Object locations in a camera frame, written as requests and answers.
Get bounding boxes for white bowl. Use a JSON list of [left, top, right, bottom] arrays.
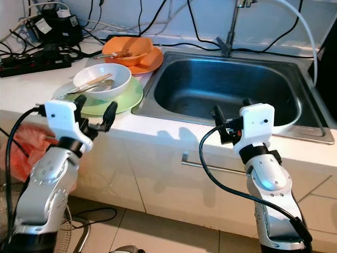
[[73, 63, 132, 102]]

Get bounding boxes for green plate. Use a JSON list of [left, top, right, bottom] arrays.
[[52, 76, 144, 118]]

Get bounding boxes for stainless steel sink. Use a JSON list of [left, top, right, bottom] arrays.
[[132, 51, 335, 144]]

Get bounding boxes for white cabinet door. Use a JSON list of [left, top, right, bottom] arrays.
[[74, 124, 145, 211], [121, 132, 295, 235]]

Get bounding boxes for black power strip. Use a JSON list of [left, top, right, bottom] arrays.
[[1, 51, 73, 78]]

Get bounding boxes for orange plate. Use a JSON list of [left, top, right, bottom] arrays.
[[126, 46, 164, 74]]

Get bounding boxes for orange bowl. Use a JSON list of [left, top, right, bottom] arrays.
[[102, 36, 153, 66]]

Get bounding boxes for orange plastic bag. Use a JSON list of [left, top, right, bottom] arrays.
[[11, 124, 51, 182]]

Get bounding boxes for flat black power brick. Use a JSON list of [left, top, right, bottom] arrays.
[[105, 34, 140, 41]]

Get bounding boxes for chrome faucet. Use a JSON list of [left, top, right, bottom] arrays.
[[216, 0, 256, 57]]

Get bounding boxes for black charger box white label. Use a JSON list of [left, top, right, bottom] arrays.
[[30, 11, 83, 46]]

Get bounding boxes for black appliance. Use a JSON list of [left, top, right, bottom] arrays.
[[314, 29, 337, 109]]

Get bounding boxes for white drawer front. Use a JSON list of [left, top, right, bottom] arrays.
[[292, 174, 337, 235]]

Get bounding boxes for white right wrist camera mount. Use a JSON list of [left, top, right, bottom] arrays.
[[234, 103, 276, 154]]

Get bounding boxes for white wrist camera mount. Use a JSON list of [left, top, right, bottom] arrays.
[[234, 103, 276, 154], [43, 99, 86, 153]]

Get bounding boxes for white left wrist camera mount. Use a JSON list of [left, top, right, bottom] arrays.
[[43, 99, 86, 153]]

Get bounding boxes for metal cabinet handle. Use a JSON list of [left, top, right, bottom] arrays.
[[181, 153, 251, 177]]

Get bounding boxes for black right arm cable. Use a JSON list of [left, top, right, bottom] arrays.
[[198, 124, 314, 244]]

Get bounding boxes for ornate handle brown spoon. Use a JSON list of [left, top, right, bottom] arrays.
[[93, 50, 135, 60]]

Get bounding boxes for black floor cable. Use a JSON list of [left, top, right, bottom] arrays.
[[74, 207, 117, 230]]

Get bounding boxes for white hose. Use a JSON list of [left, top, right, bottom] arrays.
[[269, 0, 319, 87]]

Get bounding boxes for black wall cable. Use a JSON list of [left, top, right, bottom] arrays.
[[137, 0, 144, 36], [266, 0, 303, 52], [150, 0, 172, 24], [187, 0, 224, 43]]

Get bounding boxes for floor fan wire grille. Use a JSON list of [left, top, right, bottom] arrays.
[[0, 182, 93, 253]]

